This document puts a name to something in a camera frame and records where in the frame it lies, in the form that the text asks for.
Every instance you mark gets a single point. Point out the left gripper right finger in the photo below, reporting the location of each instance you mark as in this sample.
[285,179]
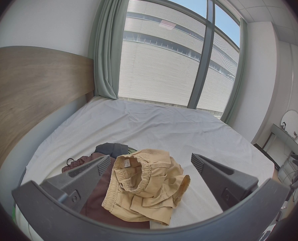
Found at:
[224,182]

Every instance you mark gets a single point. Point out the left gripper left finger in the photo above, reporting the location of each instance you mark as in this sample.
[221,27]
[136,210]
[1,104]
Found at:
[73,184]

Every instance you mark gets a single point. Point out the tan shorts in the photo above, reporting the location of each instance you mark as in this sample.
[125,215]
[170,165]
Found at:
[149,184]

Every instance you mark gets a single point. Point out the bed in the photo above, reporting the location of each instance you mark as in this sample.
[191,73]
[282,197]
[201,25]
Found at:
[151,124]

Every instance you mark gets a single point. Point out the brown shorts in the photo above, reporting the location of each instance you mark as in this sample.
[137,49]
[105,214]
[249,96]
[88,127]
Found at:
[93,212]

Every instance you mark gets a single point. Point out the black garment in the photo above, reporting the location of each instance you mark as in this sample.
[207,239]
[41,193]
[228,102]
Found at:
[111,148]

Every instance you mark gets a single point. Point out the green white package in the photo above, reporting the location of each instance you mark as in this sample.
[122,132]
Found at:
[13,211]

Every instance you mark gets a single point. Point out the green garment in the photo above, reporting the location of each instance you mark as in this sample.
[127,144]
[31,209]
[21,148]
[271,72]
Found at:
[131,150]

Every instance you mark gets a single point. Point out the grey dressing table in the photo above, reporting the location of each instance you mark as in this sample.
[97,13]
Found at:
[285,139]

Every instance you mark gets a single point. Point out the round mirror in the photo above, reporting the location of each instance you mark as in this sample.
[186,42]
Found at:
[291,122]

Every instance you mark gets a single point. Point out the grey-green curtain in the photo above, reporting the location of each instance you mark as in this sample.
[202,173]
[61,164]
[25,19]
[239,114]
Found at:
[106,59]
[240,71]

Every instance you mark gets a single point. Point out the window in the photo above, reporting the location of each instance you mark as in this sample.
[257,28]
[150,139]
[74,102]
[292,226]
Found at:
[164,71]

